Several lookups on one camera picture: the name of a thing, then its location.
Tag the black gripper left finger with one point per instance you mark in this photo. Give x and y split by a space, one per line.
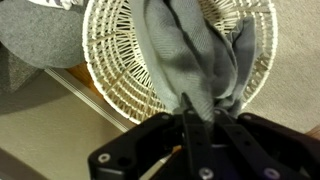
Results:
198 143

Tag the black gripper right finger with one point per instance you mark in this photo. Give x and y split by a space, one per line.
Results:
246 146

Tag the grey blanket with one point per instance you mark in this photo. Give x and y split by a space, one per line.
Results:
186 56

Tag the white woven laundry hamper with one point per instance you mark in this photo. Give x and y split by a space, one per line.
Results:
120 73

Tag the grey fabric couch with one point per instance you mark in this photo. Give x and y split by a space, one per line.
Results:
36 36

